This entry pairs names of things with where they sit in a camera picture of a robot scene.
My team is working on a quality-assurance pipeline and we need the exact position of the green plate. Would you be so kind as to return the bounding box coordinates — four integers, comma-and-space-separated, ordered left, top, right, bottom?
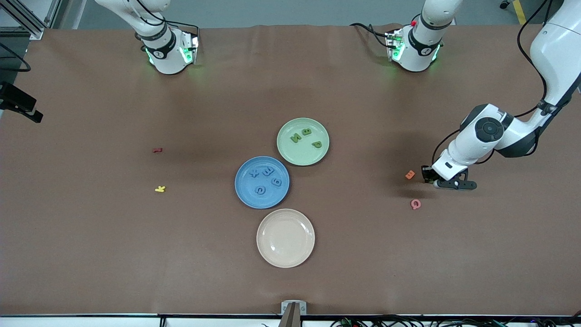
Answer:
276, 118, 330, 166

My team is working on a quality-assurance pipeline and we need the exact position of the beige plate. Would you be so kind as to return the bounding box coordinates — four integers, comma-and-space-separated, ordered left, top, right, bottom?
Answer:
256, 208, 315, 268

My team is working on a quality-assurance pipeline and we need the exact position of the blue plate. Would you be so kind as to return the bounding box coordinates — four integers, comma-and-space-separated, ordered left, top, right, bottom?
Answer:
235, 156, 290, 209

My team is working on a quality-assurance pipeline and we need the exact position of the brown table cover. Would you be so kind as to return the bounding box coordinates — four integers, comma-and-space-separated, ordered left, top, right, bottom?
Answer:
0, 24, 581, 317

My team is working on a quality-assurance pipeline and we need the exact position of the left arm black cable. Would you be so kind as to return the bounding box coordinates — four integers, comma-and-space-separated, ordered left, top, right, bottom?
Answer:
429, 0, 556, 168

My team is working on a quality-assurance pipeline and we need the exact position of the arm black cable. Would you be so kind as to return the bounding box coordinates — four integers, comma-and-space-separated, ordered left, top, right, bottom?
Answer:
429, 0, 556, 168
0, 41, 31, 73

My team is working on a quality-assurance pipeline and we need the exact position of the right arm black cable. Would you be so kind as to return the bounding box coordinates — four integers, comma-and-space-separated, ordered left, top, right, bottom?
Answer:
0, 41, 31, 73

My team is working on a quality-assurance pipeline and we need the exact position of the aluminium frame profile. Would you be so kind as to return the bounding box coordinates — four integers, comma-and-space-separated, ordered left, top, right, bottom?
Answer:
0, 0, 46, 40

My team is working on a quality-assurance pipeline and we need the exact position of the black base cable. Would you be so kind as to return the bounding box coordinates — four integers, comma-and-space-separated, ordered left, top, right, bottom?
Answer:
350, 22, 392, 50
161, 17, 200, 48

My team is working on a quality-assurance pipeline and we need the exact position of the grey metal bracket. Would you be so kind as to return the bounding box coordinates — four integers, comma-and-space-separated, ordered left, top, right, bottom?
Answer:
281, 300, 307, 316

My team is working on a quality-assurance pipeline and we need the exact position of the dark camera post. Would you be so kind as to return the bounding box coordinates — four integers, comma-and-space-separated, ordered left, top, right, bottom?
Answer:
278, 303, 301, 327

